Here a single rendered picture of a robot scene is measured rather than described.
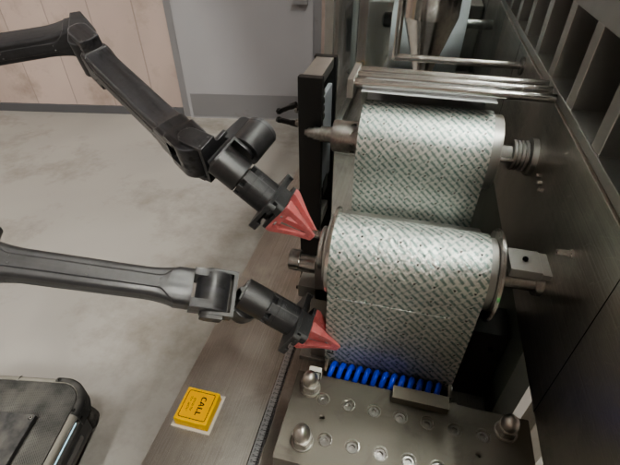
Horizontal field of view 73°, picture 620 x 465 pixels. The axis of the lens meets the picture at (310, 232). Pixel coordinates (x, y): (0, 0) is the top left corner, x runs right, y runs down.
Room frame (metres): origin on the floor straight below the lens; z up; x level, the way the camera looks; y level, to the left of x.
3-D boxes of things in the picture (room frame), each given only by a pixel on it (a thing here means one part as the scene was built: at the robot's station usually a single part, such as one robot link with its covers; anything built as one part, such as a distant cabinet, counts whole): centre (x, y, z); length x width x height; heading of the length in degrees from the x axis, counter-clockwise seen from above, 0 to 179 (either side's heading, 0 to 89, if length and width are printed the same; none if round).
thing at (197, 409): (0.44, 0.23, 0.91); 0.07 x 0.07 x 0.02; 76
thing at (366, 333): (0.45, -0.14, 1.11); 0.23 x 0.01 x 0.18; 76
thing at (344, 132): (0.78, -0.08, 1.34); 0.06 x 0.06 x 0.06; 76
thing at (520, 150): (0.71, -0.38, 1.34); 0.07 x 0.07 x 0.07; 76
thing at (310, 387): (0.41, 0.00, 1.05); 0.04 x 0.04 x 0.04
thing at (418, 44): (1.21, -0.32, 1.19); 0.14 x 0.14 x 0.57
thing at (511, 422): (0.33, -0.32, 1.05); 0.04 x 0.04 x 0.04
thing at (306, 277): (0.58, -0.01, 1.05); 0.06 x 0.05 x 0.31; 76
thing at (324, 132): (0.80, -0.02, 1.34); 0.06 x 0.03 x 0.03; 76
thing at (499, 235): (0.47, -0.29, 1.25); 0.15 x 0.01 x 0.15; 166
